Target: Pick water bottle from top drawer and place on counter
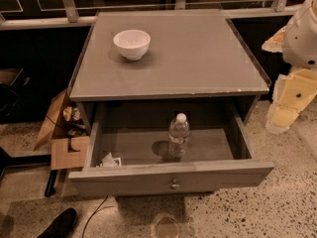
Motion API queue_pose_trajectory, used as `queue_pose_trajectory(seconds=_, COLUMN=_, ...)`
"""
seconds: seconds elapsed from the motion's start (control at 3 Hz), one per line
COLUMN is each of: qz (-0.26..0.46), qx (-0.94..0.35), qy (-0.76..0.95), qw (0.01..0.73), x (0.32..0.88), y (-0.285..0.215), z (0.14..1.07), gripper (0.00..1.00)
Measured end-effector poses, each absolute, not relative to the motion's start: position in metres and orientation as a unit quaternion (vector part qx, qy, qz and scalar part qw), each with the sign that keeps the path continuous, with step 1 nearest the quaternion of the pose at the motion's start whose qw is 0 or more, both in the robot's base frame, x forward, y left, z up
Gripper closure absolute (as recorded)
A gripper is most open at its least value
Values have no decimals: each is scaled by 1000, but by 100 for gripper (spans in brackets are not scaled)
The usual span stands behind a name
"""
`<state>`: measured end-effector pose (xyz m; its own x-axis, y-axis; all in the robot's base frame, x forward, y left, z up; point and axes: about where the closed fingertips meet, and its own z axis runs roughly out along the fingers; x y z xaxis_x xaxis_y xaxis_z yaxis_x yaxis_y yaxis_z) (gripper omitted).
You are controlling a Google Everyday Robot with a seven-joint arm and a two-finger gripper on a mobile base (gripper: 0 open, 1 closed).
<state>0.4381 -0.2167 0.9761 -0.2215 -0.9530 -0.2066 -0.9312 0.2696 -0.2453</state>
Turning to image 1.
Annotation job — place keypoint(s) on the open cardboard box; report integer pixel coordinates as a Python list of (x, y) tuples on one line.
[(67, 152)]

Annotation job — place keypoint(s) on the clear plastic water bottle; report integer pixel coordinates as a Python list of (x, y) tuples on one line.
[(178, 135)]

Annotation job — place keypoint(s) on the crumpled white paper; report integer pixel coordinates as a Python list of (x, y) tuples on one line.
[(109, 161)]

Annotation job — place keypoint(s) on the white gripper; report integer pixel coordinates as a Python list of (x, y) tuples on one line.
[(301, 40)]

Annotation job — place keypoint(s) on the grey wooden nightstand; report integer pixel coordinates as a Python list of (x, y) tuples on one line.
[(193, 53)]

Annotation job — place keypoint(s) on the black shoe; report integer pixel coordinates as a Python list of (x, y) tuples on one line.
[(62, 225)]

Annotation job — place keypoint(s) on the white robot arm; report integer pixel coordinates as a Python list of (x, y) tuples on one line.
[(300, 37)]

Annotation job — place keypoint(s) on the metal drawer knob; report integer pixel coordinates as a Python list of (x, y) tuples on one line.
[(174, 184)]

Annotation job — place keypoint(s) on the white ceramic bowl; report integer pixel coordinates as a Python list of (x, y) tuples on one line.
[(132, 44)]

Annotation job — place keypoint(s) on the metal window railing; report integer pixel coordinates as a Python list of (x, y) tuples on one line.
[(42, 13)]

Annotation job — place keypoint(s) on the open grey top drawer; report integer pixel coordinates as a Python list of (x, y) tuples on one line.
[(217, 155)]

